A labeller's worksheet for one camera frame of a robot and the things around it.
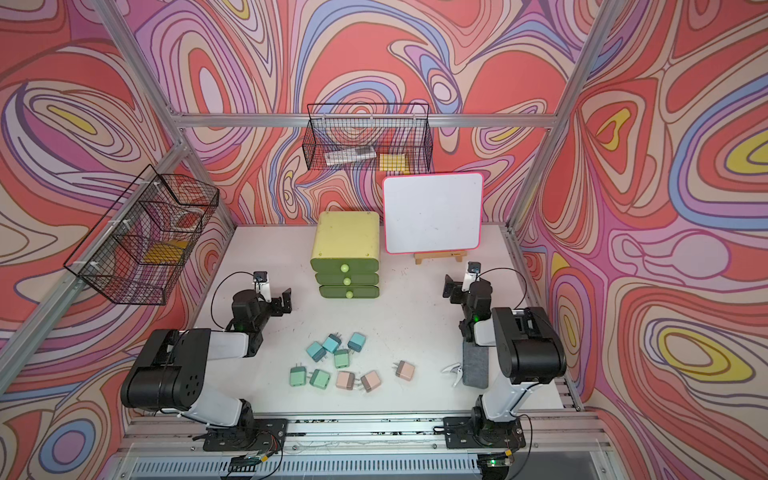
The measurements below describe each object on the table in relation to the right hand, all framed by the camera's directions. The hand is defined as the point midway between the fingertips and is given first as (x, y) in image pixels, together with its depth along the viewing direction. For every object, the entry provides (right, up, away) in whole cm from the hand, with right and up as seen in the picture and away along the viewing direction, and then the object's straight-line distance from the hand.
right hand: (462, 282), depth 97 cm
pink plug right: (-20, -23, -14) cm, 34 cm away
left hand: (-60, -2, -3) cm, 60 cm away
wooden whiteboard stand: (-6, +9, +9) cm, 14 cm away
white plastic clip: (-5, -23, -13) cm, 27 cm away
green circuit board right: (+1, -41, -25) cm, 48 cm away
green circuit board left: (-60, -42, -25) cm, 77 cm away
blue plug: (-34, -17, -9) cm, 39 cm away
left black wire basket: (-88, +9, -23) cm, 91 cm away
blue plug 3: (-46, -19, -11) cm, 51 cm away
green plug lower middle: (-43, -25, -16) cm, 53 cm away
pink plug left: (-36, -25, -16) cm, 47 cm away
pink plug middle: (-29, -25, -16) cm, 42 cm away
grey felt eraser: (0, -22, -14) cm, 26 cm away
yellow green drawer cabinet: (-37, +11, -12) cm, 40 cm away
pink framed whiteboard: (-9, +24, +6) cm, 26 cm away
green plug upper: (-38, -21, -10) cm, 45 cm away
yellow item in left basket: (-78, +10, -25) cm, 83 cm away
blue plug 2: (-41, -17, -10) cm, 46 cm away
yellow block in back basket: (-23, +38, -5) cm, 44 cm away
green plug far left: (-50, -25, -14) cm, 57 cm away
